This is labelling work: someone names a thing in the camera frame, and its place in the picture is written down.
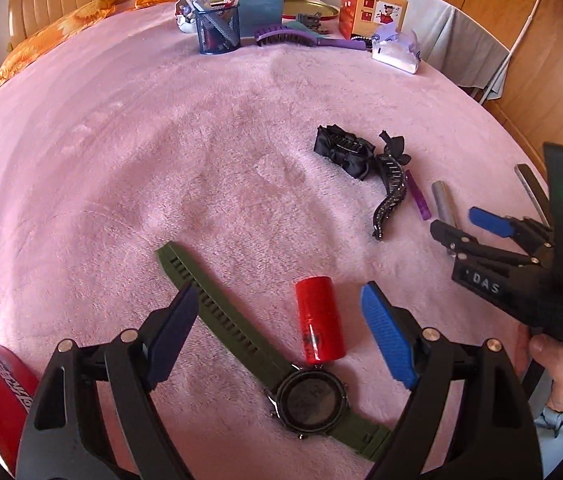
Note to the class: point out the purple tube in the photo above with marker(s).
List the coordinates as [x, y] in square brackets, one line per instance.
[419, 195]

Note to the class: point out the large orange flower pillow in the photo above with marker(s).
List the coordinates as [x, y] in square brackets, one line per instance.
[51, 35]

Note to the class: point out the blue cardboard box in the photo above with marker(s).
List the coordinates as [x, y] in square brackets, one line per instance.
[261, 2]

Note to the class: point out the silver tube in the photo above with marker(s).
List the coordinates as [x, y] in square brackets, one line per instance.
[444, 202]

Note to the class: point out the black bow scrunchie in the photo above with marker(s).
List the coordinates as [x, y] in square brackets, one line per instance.
[346, 152]

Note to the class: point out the purple hairbrush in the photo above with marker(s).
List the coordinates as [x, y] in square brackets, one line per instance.
[306, 39]

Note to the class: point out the red cylinder container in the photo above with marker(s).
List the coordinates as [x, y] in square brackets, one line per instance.
[319, 320]

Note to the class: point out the red white printed box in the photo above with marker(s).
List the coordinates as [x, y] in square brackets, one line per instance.
[376, 10]

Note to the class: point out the wooden wardrobe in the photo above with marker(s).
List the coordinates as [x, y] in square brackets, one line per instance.
[551, 35]

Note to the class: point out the white tissue pack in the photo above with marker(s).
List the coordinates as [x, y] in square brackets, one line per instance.
[399, 55]

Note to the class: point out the white purple figurine ornament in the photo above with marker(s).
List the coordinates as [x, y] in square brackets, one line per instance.
[186, 12]

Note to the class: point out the black rhinestone hair clip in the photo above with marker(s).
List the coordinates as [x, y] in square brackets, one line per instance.
[391, 185]

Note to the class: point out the blue mesh pen holder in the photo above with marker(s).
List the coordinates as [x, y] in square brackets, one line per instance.
[219, 30]

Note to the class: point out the chair with white cloth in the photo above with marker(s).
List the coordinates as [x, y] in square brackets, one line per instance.
[456, 45]

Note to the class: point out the gold round tin lid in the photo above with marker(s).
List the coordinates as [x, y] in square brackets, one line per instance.
[306, 7]

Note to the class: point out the pink fleece blanket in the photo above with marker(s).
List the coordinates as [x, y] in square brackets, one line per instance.
[186, 150]

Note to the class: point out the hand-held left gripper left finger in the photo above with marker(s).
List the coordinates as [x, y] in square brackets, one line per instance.
[171, 330]

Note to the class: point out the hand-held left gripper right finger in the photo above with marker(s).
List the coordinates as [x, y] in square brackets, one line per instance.
[386, 332]

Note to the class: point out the grey green hair claw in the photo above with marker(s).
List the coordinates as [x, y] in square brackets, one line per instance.
[309, 21]

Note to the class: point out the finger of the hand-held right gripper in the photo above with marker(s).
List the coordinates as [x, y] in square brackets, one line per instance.
[461, 242]
[489, 221]

